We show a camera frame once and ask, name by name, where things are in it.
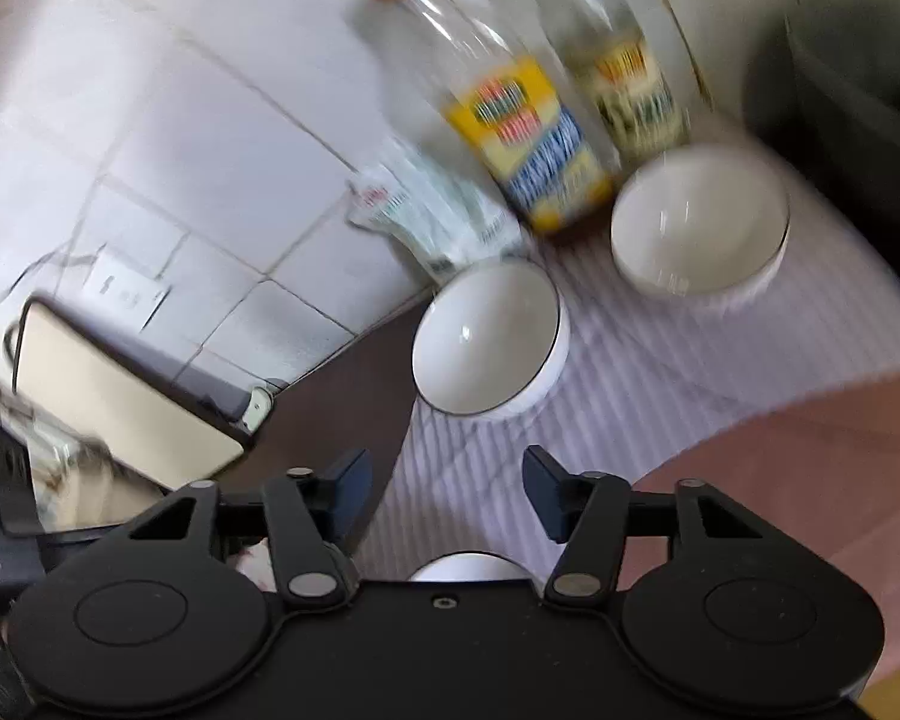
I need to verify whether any white salt bag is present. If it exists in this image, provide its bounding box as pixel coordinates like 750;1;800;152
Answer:
343;141;527;284

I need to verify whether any white ribbed bowl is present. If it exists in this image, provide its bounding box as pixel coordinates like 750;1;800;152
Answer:
408;550;533;584
411;256;572;422
609;141;791;317

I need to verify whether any black wok with lid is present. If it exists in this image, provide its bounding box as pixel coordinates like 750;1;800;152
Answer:
741;0;900;200

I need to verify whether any green label vinegar bottle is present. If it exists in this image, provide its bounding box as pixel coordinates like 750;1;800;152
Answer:
495;0;692;167

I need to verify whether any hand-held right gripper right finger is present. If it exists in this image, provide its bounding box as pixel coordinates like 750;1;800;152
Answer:
523;446;766;605

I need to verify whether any white knife handle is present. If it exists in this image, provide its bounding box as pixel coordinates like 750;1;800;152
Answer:
241;385;276;430

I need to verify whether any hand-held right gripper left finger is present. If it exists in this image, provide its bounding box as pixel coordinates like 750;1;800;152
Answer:
127;450;372;612

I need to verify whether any yellow label oil bottle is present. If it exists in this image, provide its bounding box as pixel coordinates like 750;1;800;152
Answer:
358;0;622;238

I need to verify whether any purple striped table mat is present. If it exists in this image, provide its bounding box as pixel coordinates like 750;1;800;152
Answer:
270;165;900;691

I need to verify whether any white wall socket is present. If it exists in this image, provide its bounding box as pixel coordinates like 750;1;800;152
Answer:
82;243;171;329

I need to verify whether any black power cable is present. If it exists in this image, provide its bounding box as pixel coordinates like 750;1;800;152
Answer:
0;244;95;305

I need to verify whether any white cutting board dark frame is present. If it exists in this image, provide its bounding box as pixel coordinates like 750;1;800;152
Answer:
3;295;250;490

